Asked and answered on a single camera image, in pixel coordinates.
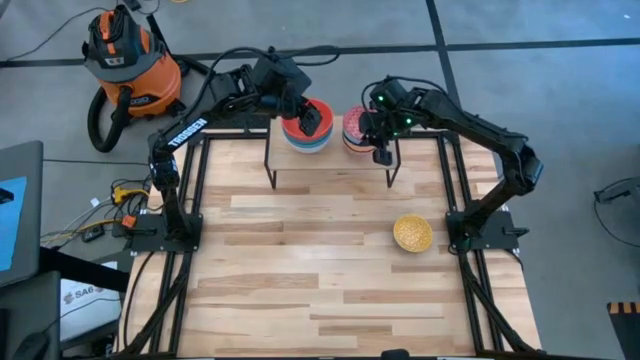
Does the dark grey side desk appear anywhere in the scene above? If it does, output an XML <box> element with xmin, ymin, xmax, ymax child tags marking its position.
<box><xmin>0</xmin><ymin>269</ymin><xmax>62</xmax><ymax>360</ymax></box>

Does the laptop with blue screen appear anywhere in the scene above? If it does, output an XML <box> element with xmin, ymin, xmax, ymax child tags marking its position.
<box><xmin>0</xmin><ymin>140</ymin><xmax>45</xmax><ymax>290</ymax></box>

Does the yellow cable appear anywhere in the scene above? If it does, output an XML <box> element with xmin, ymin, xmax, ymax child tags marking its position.
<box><xmin>42</xmin><ymin>217</ymin><xmax>126</xmax><ymax>246</ymax></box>

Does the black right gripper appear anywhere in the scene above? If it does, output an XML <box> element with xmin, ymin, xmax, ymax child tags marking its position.
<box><xmin>360</xmin><ymin>77</ymin><xmax>419</xmax><ymax>168</ymax></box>

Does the black vacuum hose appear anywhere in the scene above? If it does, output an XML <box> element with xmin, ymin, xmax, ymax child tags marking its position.
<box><xmin>87</xmin><ymin>84</ymin><xmax>135</xmax><ymax>154</ymax></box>

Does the white printed box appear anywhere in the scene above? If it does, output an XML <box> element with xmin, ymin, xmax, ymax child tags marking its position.
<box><xmin>59</xmin><ymin>259</ymin><xmax>125</xmax><ymax>346</ymax></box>

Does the red white patterned bowl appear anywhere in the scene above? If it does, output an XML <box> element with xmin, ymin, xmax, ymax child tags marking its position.
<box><xmin>342</xmin><ymin>105</ymin><xmax>377</xmax><ymax>146</ymax></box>

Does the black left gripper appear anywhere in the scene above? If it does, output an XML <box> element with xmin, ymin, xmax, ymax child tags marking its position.
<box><xmin>249</xmin><ymin>55</ymin><xmax>324</xmax><ymax>138</ymax></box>

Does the black floor stand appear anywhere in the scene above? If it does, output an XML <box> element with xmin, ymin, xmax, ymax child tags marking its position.
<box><xmin>593</xmin><ymin>177</ymin><xmax>640</xmax><ymax>204</ymax></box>

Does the black desk bar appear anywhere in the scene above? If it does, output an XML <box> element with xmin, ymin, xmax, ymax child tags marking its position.
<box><xmin>38</xmin><ymin>246</ymin><xmax>131</xmax><ymax>294</ymax></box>

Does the yellow power plug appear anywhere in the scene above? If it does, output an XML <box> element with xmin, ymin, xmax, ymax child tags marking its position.
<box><xmin>112</xmin><ymin>184</ymin><xmax>151</xmax><ymax>207</ymax></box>

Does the black computer mouse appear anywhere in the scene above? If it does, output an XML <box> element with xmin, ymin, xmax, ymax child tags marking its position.
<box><xmin>12</xmin><ymin>332</ymin><xmax>51</xmax><ymax>360</ymax></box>

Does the black looped floor cable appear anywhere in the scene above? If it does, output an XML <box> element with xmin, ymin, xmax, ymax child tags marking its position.
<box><xmin>591</xmin><ymin>197</ymin><xmax>640</xmax><ymax>254</ymax></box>

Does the yellow patterned bowl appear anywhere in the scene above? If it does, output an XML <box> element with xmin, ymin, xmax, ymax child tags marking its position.
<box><xmin>392</xmin><ymin>213</ymin><xmax>434</xmax><ymax>254</ymax></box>

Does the orange shop vacuum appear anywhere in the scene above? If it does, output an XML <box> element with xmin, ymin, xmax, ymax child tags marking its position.
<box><xmin>82</xmin><ymin>4</ymin><xmax>184</xmax><ymax>121</ymax></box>

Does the black aluminium table frame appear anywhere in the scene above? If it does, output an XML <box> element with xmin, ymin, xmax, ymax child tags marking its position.
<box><xmin>107</xmin><ymin>128</ymin><xmax>546</xmax><ymax>359</ymax></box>

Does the coral red bowl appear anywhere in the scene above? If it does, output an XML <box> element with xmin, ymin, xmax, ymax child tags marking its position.
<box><xmin>280</xmin><ymin>98</ymin><xmax>335</xmax><ymax>141</ymax></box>

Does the black orange striped post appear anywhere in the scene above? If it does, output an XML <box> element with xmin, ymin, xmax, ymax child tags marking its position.
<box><xmin>607</xmin><ymin>301</ymin><xmax>640</xmax><ymax>360</ymax></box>

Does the black perforated floor panel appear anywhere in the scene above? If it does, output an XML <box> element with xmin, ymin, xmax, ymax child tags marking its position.
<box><xmin>197</xmin><ymin>110</ymin><xmax>274</xmax><ymax>131</ymax></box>

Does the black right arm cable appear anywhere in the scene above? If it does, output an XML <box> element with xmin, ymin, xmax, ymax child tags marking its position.
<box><xmin>362</xmin><ymin>74</ymin><xmax>450</xmax><ymax>102</ymax></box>

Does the black vacuum wand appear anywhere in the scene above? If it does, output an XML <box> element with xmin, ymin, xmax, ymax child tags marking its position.
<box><xmin>147</xmin><ymin>13</ymin><xmax>217</xmax><ymax>80</ymax></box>

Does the black vacuum power cord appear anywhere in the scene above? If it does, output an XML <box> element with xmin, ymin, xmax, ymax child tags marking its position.
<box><xmin>4</xmin><ymin>6</ymin><xmax>109</xmax><ymax>62</ymax></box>

